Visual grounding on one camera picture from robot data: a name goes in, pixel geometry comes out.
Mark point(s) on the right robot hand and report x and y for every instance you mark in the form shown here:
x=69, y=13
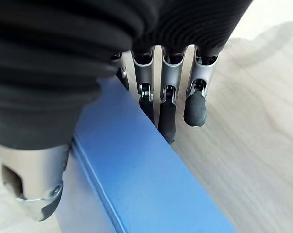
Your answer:
x=63, y=60

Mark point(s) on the blue file folder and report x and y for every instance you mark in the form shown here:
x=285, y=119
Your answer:
x=126, y=170

